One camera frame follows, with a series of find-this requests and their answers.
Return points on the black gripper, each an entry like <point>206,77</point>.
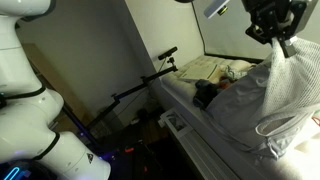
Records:
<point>273,15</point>

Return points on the white mesh laundry bag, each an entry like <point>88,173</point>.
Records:
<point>266,106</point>

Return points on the dark blue pair of socks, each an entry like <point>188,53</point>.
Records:
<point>205,91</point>

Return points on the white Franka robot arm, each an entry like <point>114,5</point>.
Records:
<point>26,110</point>

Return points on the black robot base blue light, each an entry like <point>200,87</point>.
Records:
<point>13,171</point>

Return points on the white screen with black border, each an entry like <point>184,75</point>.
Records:
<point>226,36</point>

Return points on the gray white knitted cloth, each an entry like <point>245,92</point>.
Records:
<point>235,70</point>

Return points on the orange and dark fabric item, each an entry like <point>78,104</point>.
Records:
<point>225,82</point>

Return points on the white book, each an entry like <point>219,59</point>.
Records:
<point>200,71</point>

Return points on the white framed box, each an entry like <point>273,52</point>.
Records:
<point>175,121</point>

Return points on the wooden shelf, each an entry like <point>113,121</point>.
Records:
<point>60,93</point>

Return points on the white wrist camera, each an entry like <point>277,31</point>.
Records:
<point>216,7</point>

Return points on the black stereo camera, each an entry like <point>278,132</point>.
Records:
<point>167,53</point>

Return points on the white perforated bed rail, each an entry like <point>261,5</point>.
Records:
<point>200,153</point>

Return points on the black articulated camera stand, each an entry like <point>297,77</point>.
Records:
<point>133,90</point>

